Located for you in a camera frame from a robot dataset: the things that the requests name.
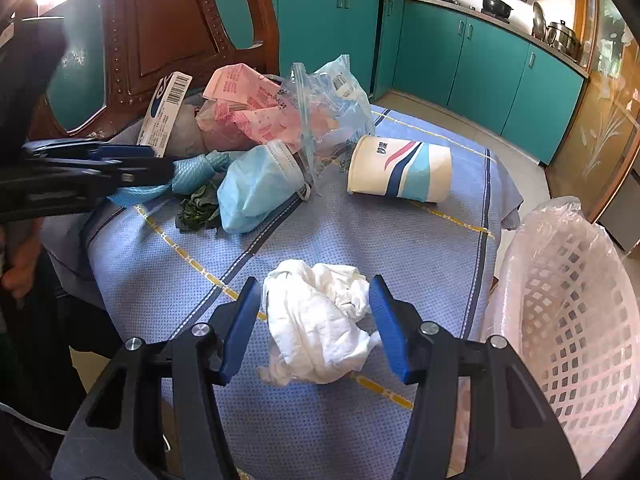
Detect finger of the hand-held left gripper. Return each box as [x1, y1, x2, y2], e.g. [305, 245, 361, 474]
[21, 139, 157, 162]
[0, 156, 175, 222]

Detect etched glass wooden door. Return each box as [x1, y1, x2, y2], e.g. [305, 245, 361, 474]
[545, 0, 640, 226]

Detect teal kitchen cabinets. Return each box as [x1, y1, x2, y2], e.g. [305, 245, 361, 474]
[45, 0, 587, 167]

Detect black cooking pot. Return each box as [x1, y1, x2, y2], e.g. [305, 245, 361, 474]
[480, 0, 515, 21]

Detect clear plastic bin liner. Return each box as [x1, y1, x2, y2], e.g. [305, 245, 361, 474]
[495, 195, 606, 241]

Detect carved wooden chair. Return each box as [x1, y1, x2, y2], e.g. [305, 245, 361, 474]
[27, 0, 281, 141]

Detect white barcode carton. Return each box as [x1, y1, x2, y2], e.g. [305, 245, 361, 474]
[136, 72, 194, 158]

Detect steel pot lid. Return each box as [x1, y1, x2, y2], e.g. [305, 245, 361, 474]
[531, 1, 548, 41]

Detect white tissue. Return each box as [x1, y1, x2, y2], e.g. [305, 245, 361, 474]
[256, 259, 383, 387]

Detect steel stock pot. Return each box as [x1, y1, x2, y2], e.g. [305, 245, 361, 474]
[545, 20, 583, 58]

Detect teal knotted cloth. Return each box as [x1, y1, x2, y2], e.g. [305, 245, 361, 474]
[107, 151, 232, 207]

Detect blue face mask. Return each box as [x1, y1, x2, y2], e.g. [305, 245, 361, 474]
[216, 140, 314, 234]

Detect person's left hand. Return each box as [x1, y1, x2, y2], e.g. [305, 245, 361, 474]
[0, 220, 45, 302]

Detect striped paper cup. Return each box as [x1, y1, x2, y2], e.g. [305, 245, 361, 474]
[346, 135, 453, 204]

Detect grey plastic bag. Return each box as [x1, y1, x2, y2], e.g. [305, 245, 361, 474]
[167, 102, 213, 157]

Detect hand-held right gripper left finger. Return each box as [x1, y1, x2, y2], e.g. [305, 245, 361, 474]
[50, 276, 263, 480]

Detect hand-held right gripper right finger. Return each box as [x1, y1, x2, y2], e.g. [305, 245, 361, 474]
[368, 274, 583, 480]

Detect white plastic mesh basket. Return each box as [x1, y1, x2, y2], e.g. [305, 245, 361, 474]
[482, 207, 640, 466]

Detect wilted green leaf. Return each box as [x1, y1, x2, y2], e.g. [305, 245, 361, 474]
[176, 183, 222, 232]

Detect clear plastic zip bag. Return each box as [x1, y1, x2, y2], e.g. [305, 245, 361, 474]
[280, 54, 377, 171]

